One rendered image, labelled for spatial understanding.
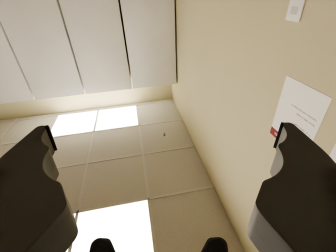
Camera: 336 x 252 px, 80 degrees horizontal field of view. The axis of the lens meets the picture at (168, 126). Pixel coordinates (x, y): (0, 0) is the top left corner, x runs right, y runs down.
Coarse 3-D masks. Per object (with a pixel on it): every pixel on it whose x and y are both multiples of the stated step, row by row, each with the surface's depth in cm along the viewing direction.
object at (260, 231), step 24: (288, 144) 9; (312, 144) 9; (288, 168) 8; (312, 168) 8; (264, 192) 7; (288, 192) 7; (312, 192) 7; (264, 216) 6; (288, 216) 6; (312, 216) 6; (264, 240) 6; (288, 240) 5; (312, 240) 5
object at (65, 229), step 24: (24, 144) 9; (48, 144) 11; (0, 168) 8; (24, 168) 8; (48, 168) 9; (0, 192) 7; (24, 192) 7; (48, 192) 7; (0, 216) 6; (24, 216) 6; (48, 216) 6; (72, 216) 7; (0, 240) 6; (24, 240) 6; (48, 240) 6; (72, 240) 7
